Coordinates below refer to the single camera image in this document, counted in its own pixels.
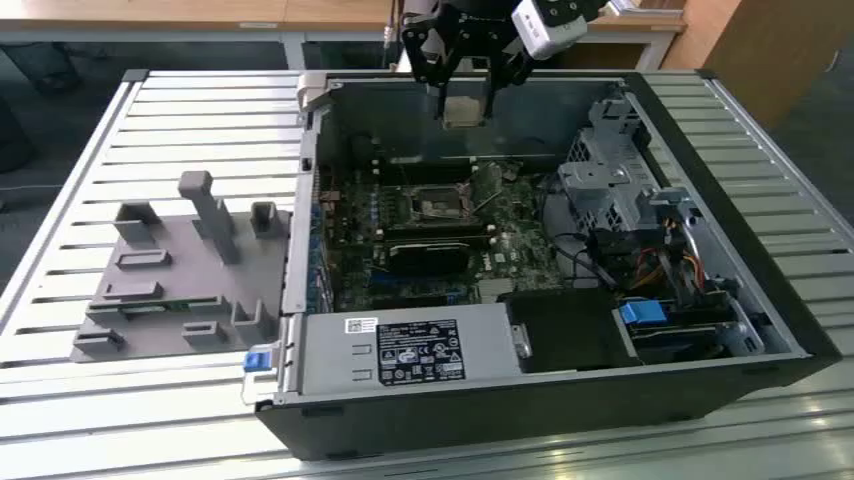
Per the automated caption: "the metal socket cover frame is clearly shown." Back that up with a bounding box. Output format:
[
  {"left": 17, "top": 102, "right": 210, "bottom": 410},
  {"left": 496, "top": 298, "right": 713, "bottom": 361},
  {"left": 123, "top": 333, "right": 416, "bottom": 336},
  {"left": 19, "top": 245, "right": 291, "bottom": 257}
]
[{"left": 468, "top": 162, "right": 522, "bottom": 214}]

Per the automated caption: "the black plastic shroud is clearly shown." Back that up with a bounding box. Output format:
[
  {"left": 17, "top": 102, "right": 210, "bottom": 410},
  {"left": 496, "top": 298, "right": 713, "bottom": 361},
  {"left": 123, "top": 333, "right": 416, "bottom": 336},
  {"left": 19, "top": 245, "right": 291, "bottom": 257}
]
[{"left": 499, "top": 289, "right": 642, "bottom": 374}]

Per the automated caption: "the metal CPU socket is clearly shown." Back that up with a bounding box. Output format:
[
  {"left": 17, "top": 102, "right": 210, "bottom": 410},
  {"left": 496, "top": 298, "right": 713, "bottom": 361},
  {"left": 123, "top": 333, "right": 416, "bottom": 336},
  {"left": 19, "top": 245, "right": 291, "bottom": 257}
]
[{"left": 407, "top": 184, "right": 479, "bottom": 224}]

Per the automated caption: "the blue case latch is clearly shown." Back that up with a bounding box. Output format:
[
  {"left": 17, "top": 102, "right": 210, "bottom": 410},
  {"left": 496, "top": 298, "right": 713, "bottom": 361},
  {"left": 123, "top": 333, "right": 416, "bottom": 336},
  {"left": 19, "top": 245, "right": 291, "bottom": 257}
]
[{"left": 243, "top": 349, "right": 276, "bottom": 374}]

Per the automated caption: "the white paper stack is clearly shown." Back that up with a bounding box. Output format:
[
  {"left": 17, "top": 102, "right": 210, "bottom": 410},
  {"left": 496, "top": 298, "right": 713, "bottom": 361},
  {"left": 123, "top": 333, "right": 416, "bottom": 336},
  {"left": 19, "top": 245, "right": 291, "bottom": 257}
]
[{"left": 603, "top": 0, "right": 686, "bottom": 14}]

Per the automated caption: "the silver perforated disk bay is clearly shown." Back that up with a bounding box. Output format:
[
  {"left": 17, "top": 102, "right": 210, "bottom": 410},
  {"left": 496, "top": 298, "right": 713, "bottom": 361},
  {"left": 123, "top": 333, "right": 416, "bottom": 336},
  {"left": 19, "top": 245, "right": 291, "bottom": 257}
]
[{"left": 556, "top": 97, "right": 669, "bottom": 231}]

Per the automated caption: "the brown wooden cabinet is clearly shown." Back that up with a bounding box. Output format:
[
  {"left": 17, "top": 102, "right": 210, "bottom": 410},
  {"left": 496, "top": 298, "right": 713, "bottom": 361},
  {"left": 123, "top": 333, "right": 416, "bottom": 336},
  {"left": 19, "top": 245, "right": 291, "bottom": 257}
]
[{"left": 666, "top": 0, "right": 854, "bottom": 131}]

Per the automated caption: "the graphics card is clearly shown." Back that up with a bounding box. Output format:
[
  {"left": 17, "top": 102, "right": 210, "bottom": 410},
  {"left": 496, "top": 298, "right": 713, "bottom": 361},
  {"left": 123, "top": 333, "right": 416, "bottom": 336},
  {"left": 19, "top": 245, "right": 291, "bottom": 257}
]
[{"left": 386, "top": 239, "right": 472, "bottom": 276}]

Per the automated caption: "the black open PC case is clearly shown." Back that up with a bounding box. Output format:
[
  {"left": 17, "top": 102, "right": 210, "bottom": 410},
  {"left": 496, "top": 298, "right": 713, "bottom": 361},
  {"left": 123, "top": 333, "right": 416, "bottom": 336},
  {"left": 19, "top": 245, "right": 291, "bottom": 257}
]
[{"left": 255, "top": 69, "right": 843, "bottom": 461}]

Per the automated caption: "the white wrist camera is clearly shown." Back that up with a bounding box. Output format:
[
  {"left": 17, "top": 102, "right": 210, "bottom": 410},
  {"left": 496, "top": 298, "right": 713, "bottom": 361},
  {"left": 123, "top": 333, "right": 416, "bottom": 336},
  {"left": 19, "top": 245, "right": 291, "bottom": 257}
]
[{"left": 511, "top": 0, "right": 590, "bottom": 60}]

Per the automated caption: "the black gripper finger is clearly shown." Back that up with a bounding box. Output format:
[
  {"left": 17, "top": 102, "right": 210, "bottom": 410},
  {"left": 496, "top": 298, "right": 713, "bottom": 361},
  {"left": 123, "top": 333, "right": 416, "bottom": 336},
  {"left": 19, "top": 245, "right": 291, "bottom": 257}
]
[
  {"left": 402, "top": 22, "right": 462, "bottom": 121},
  {"left": 483, "top": 34, "right": 535, "bottom": 119}
]

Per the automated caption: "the yellow orange wire bundle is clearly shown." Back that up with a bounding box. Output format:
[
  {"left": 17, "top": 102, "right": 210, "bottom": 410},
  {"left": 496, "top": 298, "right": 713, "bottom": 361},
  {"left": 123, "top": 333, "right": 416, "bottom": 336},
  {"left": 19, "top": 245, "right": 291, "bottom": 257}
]
[{"left": 630, "top": 244, "right": 709, "bottom": 291}]

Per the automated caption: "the silver power supply unit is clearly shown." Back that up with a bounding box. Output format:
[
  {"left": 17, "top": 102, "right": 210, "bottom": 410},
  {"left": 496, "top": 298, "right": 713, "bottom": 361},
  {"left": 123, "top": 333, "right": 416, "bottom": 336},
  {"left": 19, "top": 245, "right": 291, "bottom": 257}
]
[{"left": 296, "top": 302, "right": 522, "bottom": 396}]

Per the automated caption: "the silver square CPU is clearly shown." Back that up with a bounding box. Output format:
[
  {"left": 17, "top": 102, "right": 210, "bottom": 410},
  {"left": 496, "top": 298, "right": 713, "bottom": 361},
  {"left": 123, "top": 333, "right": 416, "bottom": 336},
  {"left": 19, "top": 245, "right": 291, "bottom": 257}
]
[{"left": 442, "top": 96, "right": 494, "bottom": 130}]

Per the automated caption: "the grey plastic parts rack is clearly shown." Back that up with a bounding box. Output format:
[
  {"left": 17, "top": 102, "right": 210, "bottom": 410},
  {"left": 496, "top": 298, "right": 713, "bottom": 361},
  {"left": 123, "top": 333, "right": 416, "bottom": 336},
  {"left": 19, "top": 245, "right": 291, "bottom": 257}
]
[{"left": 69, "top": 169, "right": 295, "bottom": 364}]

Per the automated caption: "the green RAM stick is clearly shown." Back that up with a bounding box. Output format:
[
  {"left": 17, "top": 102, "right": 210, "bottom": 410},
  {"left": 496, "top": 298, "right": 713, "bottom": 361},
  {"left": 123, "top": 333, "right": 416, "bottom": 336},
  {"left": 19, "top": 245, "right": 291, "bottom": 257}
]
[{"left": 119, "top": 297, "right": 222, "bottom": 316}]

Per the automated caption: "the black plastic bracket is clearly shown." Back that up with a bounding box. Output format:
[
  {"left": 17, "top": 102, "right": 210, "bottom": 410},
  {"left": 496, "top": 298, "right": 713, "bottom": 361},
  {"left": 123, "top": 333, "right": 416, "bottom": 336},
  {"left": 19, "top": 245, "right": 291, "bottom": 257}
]
[{"left": 590, "top": 227, "right": 662, "bottom": 281}]

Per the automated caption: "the blue disk carrier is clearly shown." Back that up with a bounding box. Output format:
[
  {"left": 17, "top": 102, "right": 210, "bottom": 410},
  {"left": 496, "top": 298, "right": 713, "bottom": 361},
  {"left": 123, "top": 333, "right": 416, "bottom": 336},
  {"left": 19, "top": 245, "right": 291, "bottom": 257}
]
[{"left": 617, "top": 298, "right": 669, "bottom": 329}]

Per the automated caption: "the green motherboard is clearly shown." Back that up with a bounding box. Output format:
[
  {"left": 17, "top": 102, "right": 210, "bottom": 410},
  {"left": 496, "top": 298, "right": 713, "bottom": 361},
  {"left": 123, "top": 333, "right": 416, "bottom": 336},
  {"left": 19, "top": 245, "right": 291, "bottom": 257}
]
[{"left": 316, "top": 159, "right": 568, "bottom": 311}]

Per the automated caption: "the flat black cable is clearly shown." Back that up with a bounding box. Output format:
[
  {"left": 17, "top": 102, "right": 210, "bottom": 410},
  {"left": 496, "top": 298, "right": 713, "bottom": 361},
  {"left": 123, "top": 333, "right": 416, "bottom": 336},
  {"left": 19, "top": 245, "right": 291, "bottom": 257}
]
[{"left": 550, "top": 232, "right": 626, "bottom": 289}]

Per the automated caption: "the silver finned heatsink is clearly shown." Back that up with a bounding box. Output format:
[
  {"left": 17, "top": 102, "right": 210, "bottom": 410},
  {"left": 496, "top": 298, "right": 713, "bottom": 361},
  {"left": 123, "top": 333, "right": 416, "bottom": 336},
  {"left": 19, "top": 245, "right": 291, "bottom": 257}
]
[{"left": 476, "top": 277, "right": 519, "bottom": 304}]

